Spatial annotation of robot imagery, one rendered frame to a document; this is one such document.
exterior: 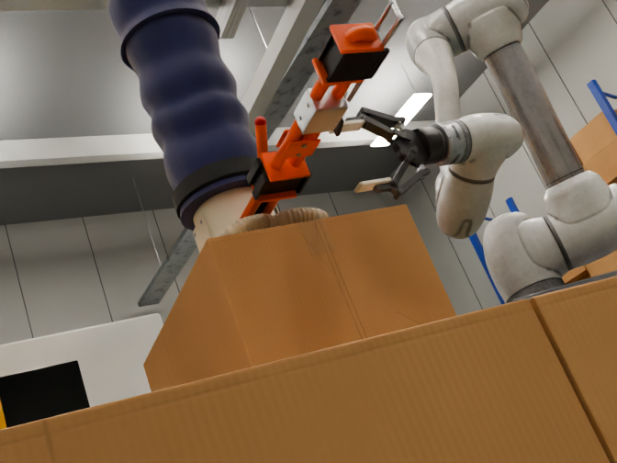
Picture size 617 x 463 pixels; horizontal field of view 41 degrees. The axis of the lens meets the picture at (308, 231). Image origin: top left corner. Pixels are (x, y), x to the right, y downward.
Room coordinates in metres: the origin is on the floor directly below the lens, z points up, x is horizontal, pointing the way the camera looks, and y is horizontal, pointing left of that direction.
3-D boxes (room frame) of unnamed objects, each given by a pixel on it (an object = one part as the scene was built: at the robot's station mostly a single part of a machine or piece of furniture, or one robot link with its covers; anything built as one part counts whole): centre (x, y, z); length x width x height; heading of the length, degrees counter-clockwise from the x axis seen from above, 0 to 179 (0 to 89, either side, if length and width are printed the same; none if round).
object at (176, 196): (1.61, 0.13, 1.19); 0.23 x 0.23 x 0.04
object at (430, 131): (1.51, -0.26, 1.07); 0.09 x 0.07 x 0.08; 119
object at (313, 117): (1.20, -0.09, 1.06); 0.07 x 0.07 x 0.04; 30
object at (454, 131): (1.54, -0.33, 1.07); 0.09 x 0.06 x 0.09; 29
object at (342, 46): (1.08, -0.16, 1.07); 0.08 x 0.07 x 0.05; 30
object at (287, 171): (1.39, 0.01, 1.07); 0.10 x 0.08 x 0.06; 120
